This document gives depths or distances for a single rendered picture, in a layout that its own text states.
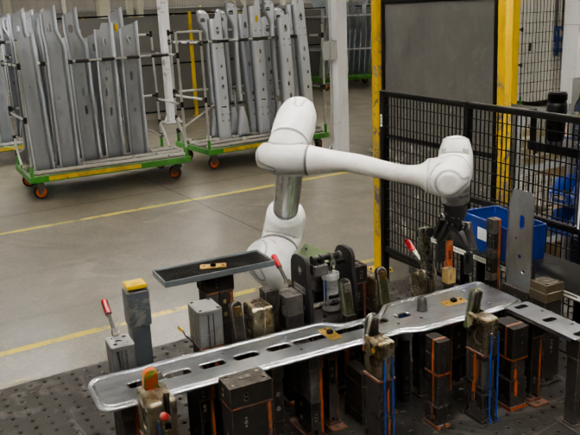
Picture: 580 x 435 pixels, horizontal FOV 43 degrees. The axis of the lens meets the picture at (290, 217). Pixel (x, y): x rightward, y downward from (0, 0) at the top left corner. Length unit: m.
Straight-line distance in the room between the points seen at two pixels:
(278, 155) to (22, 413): 1.20
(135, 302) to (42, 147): 6.71
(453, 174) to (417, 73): 2.96
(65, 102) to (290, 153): 6.69
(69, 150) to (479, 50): 5.59
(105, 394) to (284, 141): 0.98
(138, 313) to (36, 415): 0.54
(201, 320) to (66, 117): 6.92
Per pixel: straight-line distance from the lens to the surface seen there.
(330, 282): 2.44
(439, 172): 2.14
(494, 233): 2.73
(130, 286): 2.30
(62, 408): 2.65
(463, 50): 4.72
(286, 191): 2.78
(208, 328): 2.21
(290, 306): 2.35
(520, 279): 2.64
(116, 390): 2.05
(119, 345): 2.16
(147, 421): 1.87
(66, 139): 8.97
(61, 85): 8.96
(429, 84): 4.96
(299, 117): 2.51
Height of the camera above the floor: 1.94
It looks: 16 degrees down
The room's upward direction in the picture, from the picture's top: 3 degrees counter-clockwise
